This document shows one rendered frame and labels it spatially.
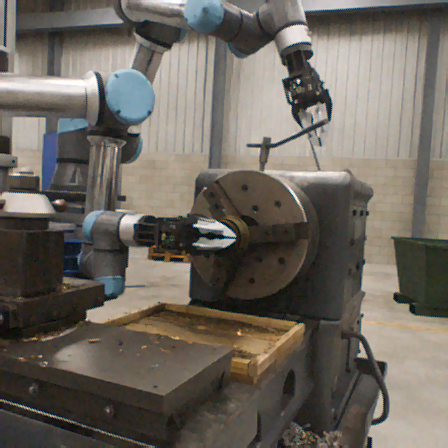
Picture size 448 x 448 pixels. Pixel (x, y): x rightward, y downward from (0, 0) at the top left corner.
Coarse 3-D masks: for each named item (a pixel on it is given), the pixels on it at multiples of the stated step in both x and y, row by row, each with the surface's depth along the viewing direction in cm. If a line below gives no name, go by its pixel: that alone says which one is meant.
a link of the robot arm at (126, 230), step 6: (126, 216) 100; (132, 216) 100; (138, 216) 99; (126, 222) 99; (132, 222) 99; (138, 222) 99; (120, 228) 99; (126, 228) 99; (132, 228) 98; (120, 234) 100; (126, 234) 99; (132, 234) 98; (126, 240) 100; (132, 240) 99; (132, 246) 101; (138, 246) 100
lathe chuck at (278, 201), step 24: (240, 192) 110; (264, 192) 107; (288, 192) 105; (264, 216) 108; (288, 216) 105; (312, 216) 110; (312, 240) 108; (240, 264) 110; (264, 264) 108; (288, 264) 106; (240, 288) 111; (264, 288) 108
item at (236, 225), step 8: (232, 216) 102; (224, 224) 96; (232, 224) 97; (240, 224) 100; (240, 232) 98; (248, 232) 100; (240, 240) 98; (248, 240) 100; (224, 248) 96; (232, 248) 96; (240, 248) 99; (224, 256) 99; (232, 256) 102
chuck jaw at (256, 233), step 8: (280, 224) 107; (288, 224) 101; (296, 224) 103; (304, 224) 104; (256, 232) 100; (264, 232) 101; (272, 232) 101; (280, 232) 102; (288, 232) 101; (296, 232) 102; (304, 232) 104; (256, 240) 100; (264, 240) 101; (272, 240) 101; (280, 240) 102; (288, 240) 101
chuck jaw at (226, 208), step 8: (216, 184) 109; (208, 192) 109; (216, 192) 108; (224, 192) 111; (208, 200) 109; (216, 200) 107; (224, 200) 107; (208, 208) 107; (216, 208) 107; (224, 208) 105; (232, 208) 109; (216, 216) 104; (224, 216) 103; (240, 216) 110
